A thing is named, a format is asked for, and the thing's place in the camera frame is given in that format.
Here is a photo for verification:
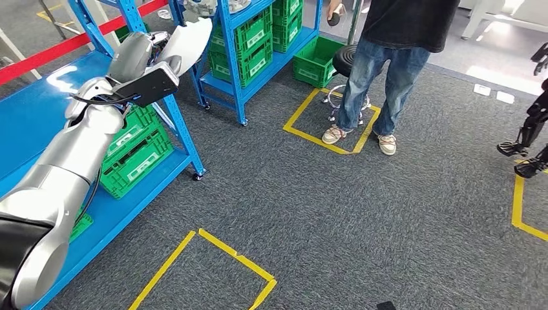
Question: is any yellow floor tape square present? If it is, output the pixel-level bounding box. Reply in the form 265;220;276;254
283;87;382;156
128;229;278;310

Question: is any red barrier tape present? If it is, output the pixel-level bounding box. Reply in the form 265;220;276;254
0;0;169;87

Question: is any white curved plastic part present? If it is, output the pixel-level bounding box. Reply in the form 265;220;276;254
156;17;214;79

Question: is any black humanoid robot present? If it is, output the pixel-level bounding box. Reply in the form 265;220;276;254
496;41;548;180

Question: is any person's hand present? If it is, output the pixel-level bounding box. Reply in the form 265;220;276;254
326;0;344;20

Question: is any grey metal pole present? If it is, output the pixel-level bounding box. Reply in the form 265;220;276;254
347;0;364;47

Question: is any grey metal casting part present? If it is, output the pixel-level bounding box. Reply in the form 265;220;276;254
183;0;252;23

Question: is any black round stool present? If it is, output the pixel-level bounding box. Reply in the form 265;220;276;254
321;44;372;126

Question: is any person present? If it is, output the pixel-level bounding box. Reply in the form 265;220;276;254
321;0;461;157

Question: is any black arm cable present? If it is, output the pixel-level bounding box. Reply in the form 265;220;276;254
77;167;103;225

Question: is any blue metal shelf rack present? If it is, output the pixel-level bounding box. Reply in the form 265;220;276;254
0;0;207;310
168;0;325;127

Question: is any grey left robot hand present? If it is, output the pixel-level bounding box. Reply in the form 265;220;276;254
107;30;183;83

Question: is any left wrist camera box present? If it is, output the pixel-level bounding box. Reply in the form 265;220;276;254
112;61;181;108

